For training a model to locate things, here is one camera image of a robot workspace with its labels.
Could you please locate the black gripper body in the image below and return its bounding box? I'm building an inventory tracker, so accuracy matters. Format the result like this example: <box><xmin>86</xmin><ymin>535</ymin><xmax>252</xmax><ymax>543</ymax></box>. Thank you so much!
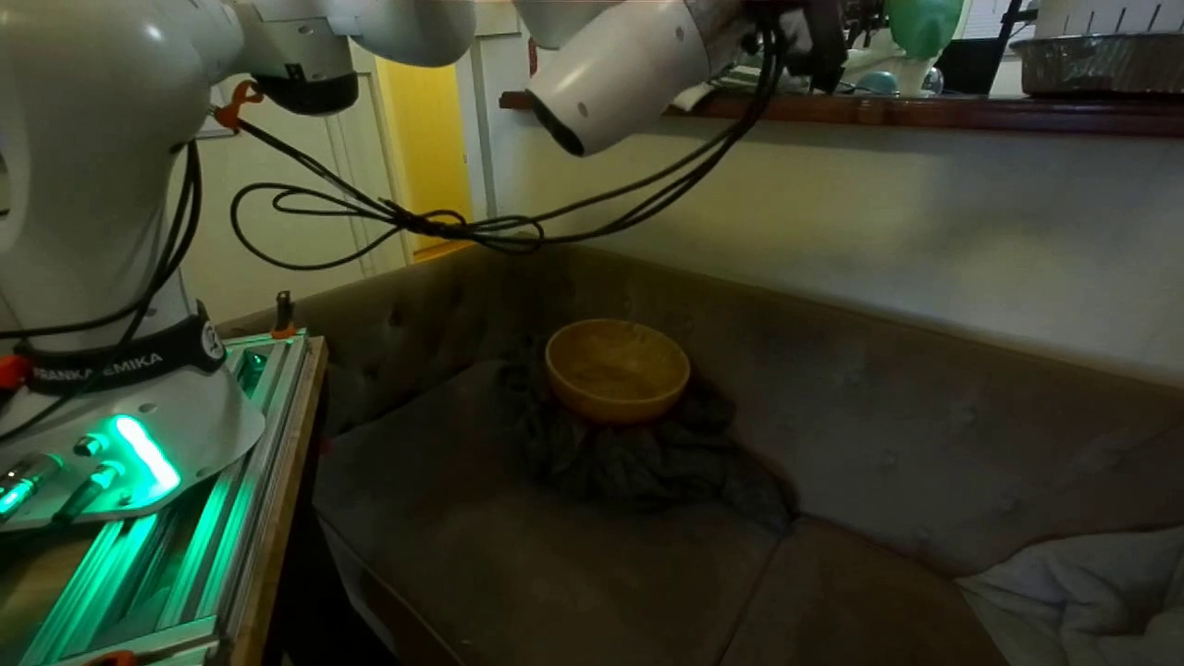
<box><xmin>760</xmin><ymin>0</ymin><xmax>855</xmax><ymax>93</ymax></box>

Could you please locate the dark grey knitted blanket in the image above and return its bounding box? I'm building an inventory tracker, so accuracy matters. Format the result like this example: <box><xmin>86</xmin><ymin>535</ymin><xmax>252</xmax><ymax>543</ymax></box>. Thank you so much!
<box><xmin>495</xmin><ymin>346</ymin><xmax>801</xmax><ymax>534</ymax></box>

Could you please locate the green round balloon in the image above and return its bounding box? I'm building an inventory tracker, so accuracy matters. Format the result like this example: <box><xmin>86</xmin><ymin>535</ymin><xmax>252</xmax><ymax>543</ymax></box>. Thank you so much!
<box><xmin>885</xmin><ymin>0</ymin><xmax>965</xmax><ymax>66</ymax></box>

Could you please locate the black container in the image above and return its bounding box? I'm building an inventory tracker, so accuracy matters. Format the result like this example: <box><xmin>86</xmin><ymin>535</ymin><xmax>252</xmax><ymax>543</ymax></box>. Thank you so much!
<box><xmin>937</xmin><ymin>32</ymin><xmax>1028</xmax><ymax>99</ymax></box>

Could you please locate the dark wooden counter top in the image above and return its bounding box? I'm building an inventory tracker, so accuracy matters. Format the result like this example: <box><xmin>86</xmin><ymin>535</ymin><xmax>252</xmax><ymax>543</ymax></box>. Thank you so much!
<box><xmin>495</xmin><ymin>85</ymin><xmax>1184</xmax><ymax>142</ymax></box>

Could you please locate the yellow door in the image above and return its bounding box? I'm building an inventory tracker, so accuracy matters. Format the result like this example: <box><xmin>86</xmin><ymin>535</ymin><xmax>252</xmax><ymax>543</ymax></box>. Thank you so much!
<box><xmin>369</xmin><ymin>51</ymin><xmax>479</xmax><ymax>263</ymax></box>

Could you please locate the light grey crumpled cloth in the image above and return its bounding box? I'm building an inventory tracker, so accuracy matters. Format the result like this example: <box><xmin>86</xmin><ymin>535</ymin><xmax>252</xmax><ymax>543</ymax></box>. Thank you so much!
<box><xmin>957</xmin><ymin>527</ymin><xmax>1184</xmax><ymax>666</ymax></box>

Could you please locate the grey-brown tufted sofa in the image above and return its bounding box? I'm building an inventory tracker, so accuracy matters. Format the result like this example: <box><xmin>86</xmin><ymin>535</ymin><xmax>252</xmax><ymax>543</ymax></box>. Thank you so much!
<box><xmin>217</xmin><ymin>230</ymin><xmax>1184</xmax><ymax>666</ymax></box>

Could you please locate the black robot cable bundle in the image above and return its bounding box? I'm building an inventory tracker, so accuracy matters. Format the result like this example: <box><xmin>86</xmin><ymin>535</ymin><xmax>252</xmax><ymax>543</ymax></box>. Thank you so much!
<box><xmin>225</xmin><ymin>21</ymin><xmax>792</xmax><ymax>272</ymax></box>

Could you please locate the orange cable clip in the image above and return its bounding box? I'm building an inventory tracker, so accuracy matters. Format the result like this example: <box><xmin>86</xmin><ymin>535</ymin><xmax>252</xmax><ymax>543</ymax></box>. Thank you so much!
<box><xmin>209</xmin><ymin>78</ymin><xmax>271</xmax><ymax>136</ymax></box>

